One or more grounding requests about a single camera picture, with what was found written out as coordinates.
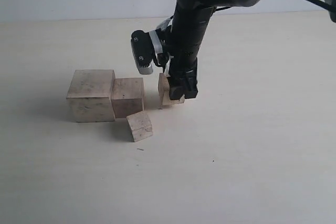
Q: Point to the third largest wooden cube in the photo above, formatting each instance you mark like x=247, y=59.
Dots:
x=163, y=89

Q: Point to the smallest wooden cube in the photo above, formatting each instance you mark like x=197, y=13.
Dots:
x=140, y=126

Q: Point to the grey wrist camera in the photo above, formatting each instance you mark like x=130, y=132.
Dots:
x=150, y=49

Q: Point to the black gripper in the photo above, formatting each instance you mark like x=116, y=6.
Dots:
x=185, y=38

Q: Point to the second largest wooden cube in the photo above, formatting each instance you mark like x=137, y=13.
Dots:
x=127, y=96

